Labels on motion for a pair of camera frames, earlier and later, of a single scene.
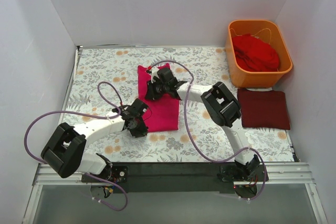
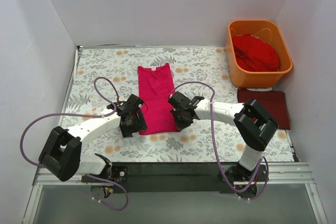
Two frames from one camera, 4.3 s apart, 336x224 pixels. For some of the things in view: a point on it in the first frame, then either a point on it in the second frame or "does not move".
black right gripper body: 151,92 -> 175,109
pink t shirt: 162,113 does not move
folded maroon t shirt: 263,109 does not move
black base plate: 207,178 does not move
